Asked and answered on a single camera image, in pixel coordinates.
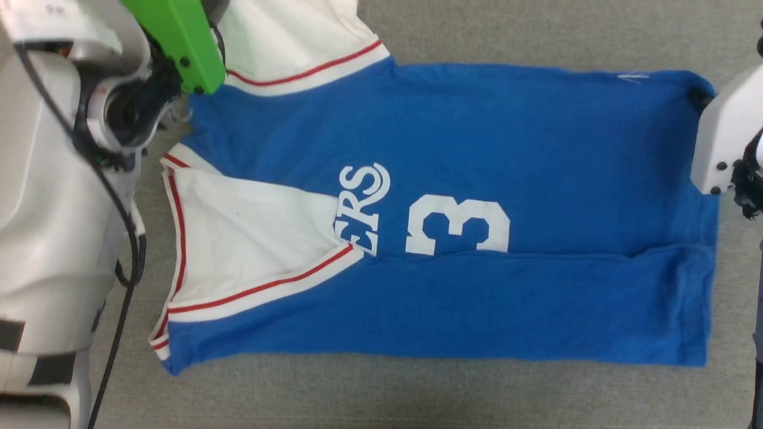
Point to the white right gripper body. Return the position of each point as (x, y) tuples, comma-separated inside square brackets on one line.
[(724, 131)]

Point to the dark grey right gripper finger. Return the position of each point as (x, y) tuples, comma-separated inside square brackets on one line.
[(700, 98)]

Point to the blue white basketball jersey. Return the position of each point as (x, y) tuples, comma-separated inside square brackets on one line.
[(477, 310)]

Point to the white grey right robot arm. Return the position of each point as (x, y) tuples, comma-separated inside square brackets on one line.
[(752, 185)]

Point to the grey fabric sofa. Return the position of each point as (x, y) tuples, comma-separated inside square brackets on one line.
[(417, 393)]

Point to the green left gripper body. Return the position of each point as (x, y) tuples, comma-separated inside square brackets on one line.
[(179, 36)]

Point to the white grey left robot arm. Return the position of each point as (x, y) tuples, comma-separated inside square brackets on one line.
[(47, 238)]

